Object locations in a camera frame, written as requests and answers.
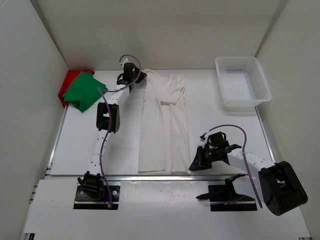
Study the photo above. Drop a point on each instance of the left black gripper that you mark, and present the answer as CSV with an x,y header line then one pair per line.
x,y
141,76

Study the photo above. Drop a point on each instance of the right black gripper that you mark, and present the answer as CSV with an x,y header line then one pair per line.
x,y
199,163

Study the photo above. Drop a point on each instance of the white t-shirt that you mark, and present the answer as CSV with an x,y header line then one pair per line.
x,y
164,139

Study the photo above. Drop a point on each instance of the green t-shirt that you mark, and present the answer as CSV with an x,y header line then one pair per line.
x,y
83,92

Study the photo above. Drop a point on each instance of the red t-shirt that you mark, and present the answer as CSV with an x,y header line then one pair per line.
x,y
68,79

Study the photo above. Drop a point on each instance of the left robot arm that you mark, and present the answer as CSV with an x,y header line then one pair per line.
x,y
108,118

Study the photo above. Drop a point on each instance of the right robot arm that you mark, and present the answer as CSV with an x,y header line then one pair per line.
x,y
280,187

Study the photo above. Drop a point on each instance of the white plastic basket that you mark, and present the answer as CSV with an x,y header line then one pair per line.
x,y
242,81

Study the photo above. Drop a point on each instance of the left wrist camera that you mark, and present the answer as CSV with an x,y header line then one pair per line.
x,y
130,70

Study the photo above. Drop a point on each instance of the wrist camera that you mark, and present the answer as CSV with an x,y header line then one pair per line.
x,y
218,140
130,70

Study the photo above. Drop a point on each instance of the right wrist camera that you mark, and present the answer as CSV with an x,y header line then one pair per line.
x,y
218,140

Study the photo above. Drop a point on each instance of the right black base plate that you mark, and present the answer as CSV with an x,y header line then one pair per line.
x,y
224,198

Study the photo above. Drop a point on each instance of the aluminium rail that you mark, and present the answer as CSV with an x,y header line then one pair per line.
x,y
166,178

